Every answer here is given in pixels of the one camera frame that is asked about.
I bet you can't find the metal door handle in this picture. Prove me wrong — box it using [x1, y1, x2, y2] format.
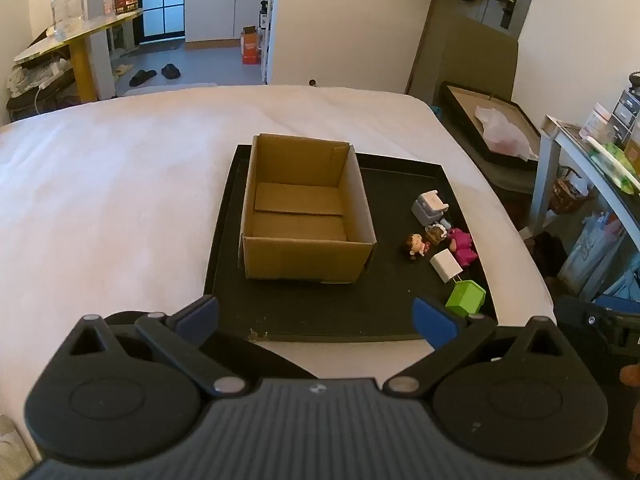
[487, 0, 521, 30]

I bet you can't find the clear plastic water jug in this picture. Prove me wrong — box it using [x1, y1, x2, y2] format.
[50, 0, 87, 41]

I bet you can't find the white kitchen cabinet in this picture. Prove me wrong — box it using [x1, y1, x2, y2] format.
[183, 0, 276, 42]

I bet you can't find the yellow round table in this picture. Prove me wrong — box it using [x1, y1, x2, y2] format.
[13, 8, 143, 103]

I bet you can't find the grey metal desk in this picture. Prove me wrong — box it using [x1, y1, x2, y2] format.
[529, 115, 640, 241]

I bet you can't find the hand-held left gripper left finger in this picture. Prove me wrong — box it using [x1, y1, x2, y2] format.
[64, 296, 247, 401]

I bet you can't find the pile of white items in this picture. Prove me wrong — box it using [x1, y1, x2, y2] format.
[6, 57, 76, 98]

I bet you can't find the brown cardboard box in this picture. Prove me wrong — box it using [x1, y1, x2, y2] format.
[239, 133, 377, 284]

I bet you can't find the brown basket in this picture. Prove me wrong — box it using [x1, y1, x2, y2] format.
[550, 177, 591, 213]

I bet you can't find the pink doll figurine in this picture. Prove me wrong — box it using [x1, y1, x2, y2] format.
[446, 228, 478, 264]

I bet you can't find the orange carton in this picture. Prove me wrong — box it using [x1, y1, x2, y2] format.
[240, 26, 263, 65]

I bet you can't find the brown-haired doll figurine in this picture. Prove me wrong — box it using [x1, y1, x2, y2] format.
[403, 233, 430, 259]

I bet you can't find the brown cardboard sheet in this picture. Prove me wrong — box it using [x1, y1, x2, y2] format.
[405, 0, 518, 106]

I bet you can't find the black rectangular tray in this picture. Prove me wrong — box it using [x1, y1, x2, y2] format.
[204, 144, 498, 343]

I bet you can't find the black framed shallow box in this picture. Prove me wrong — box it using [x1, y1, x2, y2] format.
[439, 81, 543, 171]

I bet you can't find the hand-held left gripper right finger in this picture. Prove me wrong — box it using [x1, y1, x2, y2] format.
[384, 297, 576, 401]

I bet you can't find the green plug charger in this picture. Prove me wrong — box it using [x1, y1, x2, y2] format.
[445, 281, 487, 318]

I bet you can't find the green wipes packet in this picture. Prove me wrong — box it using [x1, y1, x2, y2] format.
[590, 142, 640, 195]

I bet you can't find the white plastic bag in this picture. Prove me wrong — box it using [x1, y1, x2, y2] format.
[474, 105, 538, 158]

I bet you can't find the small grey drawer unit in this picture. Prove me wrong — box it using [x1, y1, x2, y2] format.
[611, 89, 640, 146]

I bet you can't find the black framed glass door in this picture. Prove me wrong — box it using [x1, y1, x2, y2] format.
[132, 0, 187, 41]

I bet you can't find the white bed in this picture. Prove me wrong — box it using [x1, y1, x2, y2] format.
[0, 84, 557, 461]

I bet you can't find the white plug charger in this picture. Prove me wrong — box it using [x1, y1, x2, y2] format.
[430, 249, 463, 283]

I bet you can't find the grey and white toy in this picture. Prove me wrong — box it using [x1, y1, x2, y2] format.
[411, 190, 449, 225]

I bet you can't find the white shopping bag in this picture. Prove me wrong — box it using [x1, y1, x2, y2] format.
[557, 210, 626, 296]

